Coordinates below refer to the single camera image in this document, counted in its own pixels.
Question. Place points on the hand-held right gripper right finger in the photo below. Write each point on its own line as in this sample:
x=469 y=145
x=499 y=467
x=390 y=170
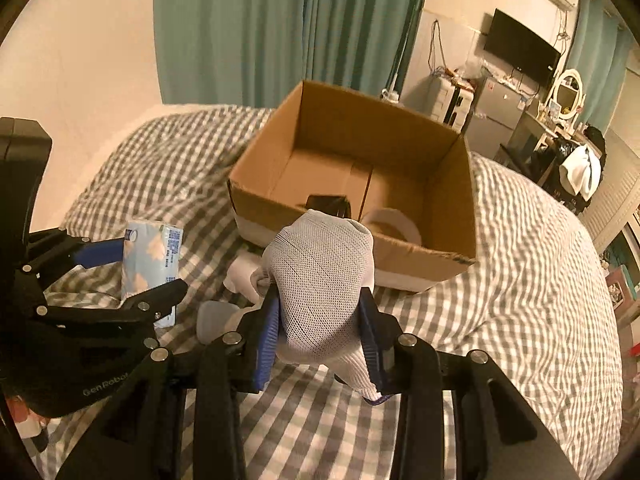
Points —
x=371 y=332

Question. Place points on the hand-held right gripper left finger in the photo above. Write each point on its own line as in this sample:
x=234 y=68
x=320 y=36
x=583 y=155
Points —
x=266 y=330

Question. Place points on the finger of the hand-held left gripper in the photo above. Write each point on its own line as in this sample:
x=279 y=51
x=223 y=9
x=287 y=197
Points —
x=102 y=252
x=150 y=302

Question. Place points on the blue and white tissue pack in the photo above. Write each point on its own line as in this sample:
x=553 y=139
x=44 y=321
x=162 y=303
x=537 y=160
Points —
x=145 y=260

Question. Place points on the white mesh sock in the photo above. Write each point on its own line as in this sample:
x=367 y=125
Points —
x=320 y=285

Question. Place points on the cardboard box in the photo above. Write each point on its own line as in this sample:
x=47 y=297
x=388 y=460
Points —
x=350 y=140

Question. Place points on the light grey sock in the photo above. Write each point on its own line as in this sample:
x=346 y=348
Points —
x=215 y=317

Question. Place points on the white tape roll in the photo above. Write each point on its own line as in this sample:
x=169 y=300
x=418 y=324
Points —
x=400 y=225

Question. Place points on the black object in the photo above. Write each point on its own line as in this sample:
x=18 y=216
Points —
x=330 y=205

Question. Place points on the grey checked blanket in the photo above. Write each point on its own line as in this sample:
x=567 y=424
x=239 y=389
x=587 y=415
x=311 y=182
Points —
x=525 y=285

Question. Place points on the black chair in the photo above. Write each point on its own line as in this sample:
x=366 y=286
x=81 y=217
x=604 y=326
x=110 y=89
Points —
x=550 y=170

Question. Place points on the white drawer unit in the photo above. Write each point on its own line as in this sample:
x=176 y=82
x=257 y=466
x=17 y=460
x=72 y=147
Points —
x=442 y=100

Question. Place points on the dark desk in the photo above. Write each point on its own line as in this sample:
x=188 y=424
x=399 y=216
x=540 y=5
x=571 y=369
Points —
x=522 y=140

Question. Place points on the silver mini fridge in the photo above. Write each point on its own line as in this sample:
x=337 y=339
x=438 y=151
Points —
x=492 y=110

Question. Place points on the pink box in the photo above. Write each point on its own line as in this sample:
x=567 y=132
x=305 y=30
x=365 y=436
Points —
x=622 y=290

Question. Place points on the green curtain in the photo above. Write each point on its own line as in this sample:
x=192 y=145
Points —
x=240 y=30

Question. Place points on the white cloth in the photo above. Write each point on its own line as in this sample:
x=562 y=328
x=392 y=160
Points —
x=580 y=170

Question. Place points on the white slatted cabinet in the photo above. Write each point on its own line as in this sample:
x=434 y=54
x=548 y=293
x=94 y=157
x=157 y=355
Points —
x=617 y=195

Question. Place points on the white oval vanity mirror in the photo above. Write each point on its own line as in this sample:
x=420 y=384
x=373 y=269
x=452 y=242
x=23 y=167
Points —
x=566 y=94

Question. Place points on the black television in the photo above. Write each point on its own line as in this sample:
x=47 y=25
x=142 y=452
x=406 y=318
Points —
x=520 y=47

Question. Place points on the teal window curtain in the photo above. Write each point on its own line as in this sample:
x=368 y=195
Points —
x=597 y=50

